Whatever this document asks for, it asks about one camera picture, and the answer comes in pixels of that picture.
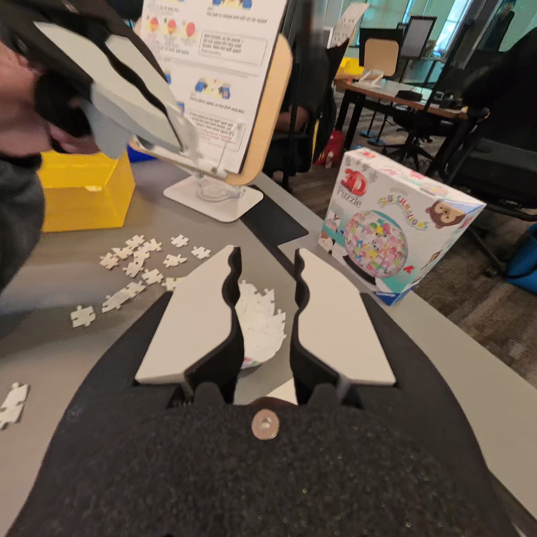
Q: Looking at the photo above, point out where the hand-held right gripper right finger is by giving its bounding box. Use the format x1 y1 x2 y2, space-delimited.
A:
290 248 397 392

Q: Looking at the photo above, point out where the partly built white puzzle ball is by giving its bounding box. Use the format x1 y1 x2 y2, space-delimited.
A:
234 281 288 371

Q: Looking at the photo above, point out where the white printed display board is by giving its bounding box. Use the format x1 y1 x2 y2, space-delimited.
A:
135 0 295 188

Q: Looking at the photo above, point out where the colourful puzzle ball box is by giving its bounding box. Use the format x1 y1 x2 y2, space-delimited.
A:
317 147 488 308

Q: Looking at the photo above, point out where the computer monitor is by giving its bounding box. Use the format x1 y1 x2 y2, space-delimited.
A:
401 15 439 61

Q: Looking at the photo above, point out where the printed instruction sheet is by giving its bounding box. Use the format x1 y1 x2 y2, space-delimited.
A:
264 378 299 408

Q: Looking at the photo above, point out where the pile of loose puzzle pieces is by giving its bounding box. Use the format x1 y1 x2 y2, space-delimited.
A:
70 234 213 329

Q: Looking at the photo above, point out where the person's left hand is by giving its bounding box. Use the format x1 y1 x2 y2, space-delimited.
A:
0 42 98 159

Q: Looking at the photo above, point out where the yellow box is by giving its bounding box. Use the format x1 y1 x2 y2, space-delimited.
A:
38 150 137 234

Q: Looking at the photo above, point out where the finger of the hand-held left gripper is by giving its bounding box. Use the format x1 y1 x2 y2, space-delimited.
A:
34 21 207 177
105 32 203 157

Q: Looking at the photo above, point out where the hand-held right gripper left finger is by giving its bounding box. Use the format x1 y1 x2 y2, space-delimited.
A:
135 245 245 388

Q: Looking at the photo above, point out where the blue bag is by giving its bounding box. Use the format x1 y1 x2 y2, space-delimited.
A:
504 223 537 296

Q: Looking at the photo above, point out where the red bag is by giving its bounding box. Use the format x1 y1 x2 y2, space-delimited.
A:
314 130 350 170

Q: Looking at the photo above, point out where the person's left forearm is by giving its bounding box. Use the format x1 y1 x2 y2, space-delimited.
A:
0 156 48 296

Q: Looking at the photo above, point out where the yellow bin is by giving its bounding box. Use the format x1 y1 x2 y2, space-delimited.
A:
336 56 366 79

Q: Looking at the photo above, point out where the white puzzle piece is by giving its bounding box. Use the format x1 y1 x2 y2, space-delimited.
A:
0 382 31 431

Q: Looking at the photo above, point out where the black mat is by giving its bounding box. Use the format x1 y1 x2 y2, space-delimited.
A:
239 197 313 254

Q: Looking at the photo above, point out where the brown desk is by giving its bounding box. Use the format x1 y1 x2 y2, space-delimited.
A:
334 77 472 173

